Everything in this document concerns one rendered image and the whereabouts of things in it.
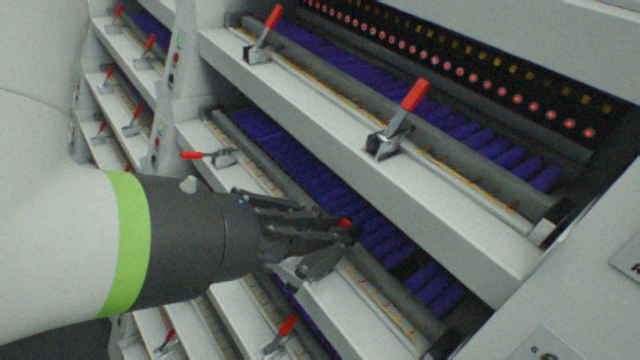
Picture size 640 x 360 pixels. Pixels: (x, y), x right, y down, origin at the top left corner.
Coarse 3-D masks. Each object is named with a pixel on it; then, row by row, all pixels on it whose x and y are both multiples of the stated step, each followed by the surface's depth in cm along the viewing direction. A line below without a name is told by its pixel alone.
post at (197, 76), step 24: (192, 0) 60; (288, 0) 68; (192, 24) 61; (192, 48) 61; (168, 72) 68; (192, 72) 64; (216, 72) 67; (168, 96) 69; (192, 96) 67; (168, 120) 69; (168, 144) 70; (144, 168) 79; (168, 168) 73; (192, 168) 77; (120, 336) 99
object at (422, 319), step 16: (224, 128) 66; (240, 144) 63; (256, 160) 60; (256, 176) 57; (272, 176) 57; (288, 176) 56; (272, 192) 55; (288, 192) 54; (304, 192) 54; (320, 208) 51; (352, 256) 46; (368, 256) 46; (368, 272) 45; (384, 272) 44; (384, 288) 43; (400, 288) 42; (400, 304) 42; (416, 304) 41; (416, 320) 40; (432, 320) 40; (432, 336) 39
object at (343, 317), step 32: (224, 96) 71; (192, 128) 67; (192, 160) 65; (224, 192) 56; (256, 192) 56; (416, 256) 50; (320, 288) 44; (320, 320) 43; (352, 320) 41; (448, 320) 42; (480, 320) 43; (352, 352) 39; (384, 352) 38; (448, 352) 39
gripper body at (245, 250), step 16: (224, 208) 26; (240, 208) 27; (224, 224) 25; (240, 224) 26; (256, 224) 27; (224, 240) 25; (240, 240) 26; (256, 240) 27; (272, 240) 30; (288, 240) 32; (224, 256) 25; (240, 256) 26; (256, 256) 27; (272, 256) 28; (224, 272) 25; (240, 272) 27; (272, 272) 29
